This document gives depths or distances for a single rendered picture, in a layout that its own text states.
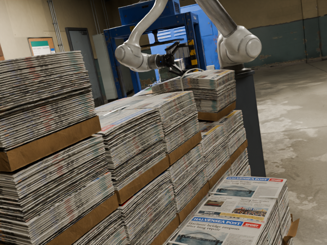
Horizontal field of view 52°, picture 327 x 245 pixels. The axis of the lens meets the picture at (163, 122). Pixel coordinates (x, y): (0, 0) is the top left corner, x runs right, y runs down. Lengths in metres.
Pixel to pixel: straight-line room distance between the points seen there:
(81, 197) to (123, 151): 0.20
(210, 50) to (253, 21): 5.25
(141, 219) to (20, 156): 0.48
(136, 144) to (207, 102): 0.79
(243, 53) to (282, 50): 9.05
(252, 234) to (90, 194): 0.58
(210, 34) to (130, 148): 4.90
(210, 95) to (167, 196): 0.71
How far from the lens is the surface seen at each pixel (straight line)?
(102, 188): 0.95
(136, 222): 1.08
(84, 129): 0.89
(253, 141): 2.37
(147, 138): 1.11
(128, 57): 1.90
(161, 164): 1.18
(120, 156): 1.00
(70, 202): 0.87
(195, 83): 1.78
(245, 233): 1.23
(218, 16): 2.03
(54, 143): 0.82
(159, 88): 1.89
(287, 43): 11.07
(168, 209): 1.24
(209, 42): 5.85
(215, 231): 1.26
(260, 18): 11.00
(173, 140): 1.26
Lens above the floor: 1.25
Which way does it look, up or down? 12 degrees down
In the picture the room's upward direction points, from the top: 11 degrees counter-clockwise
